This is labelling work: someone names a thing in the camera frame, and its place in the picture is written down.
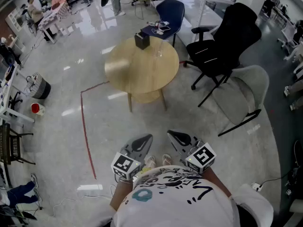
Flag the checkered cloth table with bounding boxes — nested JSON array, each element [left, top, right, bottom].
[[37, 1, 73, 44]]

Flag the person's left foot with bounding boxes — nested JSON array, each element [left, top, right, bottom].
[[143, 155, 157, 169]]

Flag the black metal lattice chair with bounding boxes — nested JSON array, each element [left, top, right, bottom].
[[0, 123, 36, 189]]

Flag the black bag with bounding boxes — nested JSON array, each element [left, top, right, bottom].
[[285, 166, 303, 198]]

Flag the black office chair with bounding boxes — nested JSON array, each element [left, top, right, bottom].
[[183, 2, 262, 108]]

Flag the black square box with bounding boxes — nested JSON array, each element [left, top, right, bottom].
[[134, 31, 151, 51]]

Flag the light grey chair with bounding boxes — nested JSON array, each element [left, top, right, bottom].
[[212, 64, 270, 137]]

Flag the white desk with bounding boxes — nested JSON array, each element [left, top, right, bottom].
[[0, 62, 36, 127]]

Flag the navy blue chair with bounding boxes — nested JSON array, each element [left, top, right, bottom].
[[141, 0, 185, 48]]

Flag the person's foot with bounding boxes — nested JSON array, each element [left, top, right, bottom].
[[143, 155, 157, 169], [162, 153, 173, 166]]

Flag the black power cable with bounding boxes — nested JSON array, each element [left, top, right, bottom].
[[260, 171, 292, 186]]

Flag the person's right foot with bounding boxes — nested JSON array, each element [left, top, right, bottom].
[[162, 153, 173, 166]]

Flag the grey white woven basket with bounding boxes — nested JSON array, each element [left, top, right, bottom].
[[25, 72, 52, 100]]

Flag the person's right forearm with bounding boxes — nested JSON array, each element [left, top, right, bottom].
[[203, 166, 232, 198]]

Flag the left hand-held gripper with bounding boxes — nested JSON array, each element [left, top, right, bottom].
[[110, 133, 153, 181]]

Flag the white power strip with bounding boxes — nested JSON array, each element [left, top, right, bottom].
[[250, 182, 264, 192]]

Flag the white printed t-shirt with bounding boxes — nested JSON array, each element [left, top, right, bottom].
[[80, 166, 275, 227]]

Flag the person's left forearm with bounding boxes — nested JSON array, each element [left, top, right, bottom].
[[109, 178, 133, 211]]

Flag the black oval board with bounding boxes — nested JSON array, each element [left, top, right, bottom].
[[293, 140, 303, 172]]

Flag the clear drinking glass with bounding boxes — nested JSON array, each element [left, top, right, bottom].
[[155, 41, 164, 58]]

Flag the white metal shelf rack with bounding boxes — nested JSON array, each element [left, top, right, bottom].
[[149, 0, 237, 47]]

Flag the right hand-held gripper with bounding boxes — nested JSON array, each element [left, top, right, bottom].
[[167, 129, 217, 174]]

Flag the phones and cables on chair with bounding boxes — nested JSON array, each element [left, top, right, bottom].
[[150, 20, 164, 34]]

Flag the small red white bucket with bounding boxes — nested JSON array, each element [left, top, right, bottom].
[[30, 102, 46, 116]]

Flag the round wooden table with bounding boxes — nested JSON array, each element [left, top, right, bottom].
[[104, 35, 180, 113]]

